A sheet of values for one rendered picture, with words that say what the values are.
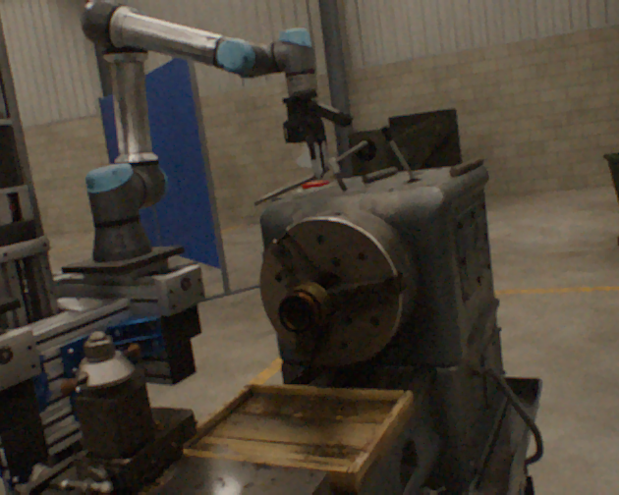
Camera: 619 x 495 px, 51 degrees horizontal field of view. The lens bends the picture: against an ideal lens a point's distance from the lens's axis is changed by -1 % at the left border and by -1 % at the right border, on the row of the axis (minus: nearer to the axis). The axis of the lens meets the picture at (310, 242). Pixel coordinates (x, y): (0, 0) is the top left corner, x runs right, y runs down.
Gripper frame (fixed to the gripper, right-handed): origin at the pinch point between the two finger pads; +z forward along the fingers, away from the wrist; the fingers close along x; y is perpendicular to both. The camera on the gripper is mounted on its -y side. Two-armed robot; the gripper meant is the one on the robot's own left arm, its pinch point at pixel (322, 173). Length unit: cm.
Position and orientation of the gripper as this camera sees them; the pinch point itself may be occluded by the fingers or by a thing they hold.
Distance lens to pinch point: 164.3
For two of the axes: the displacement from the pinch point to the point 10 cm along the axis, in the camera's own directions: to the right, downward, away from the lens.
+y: -9.0, 0.6, 4.3
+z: 1.4, 9.8, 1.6
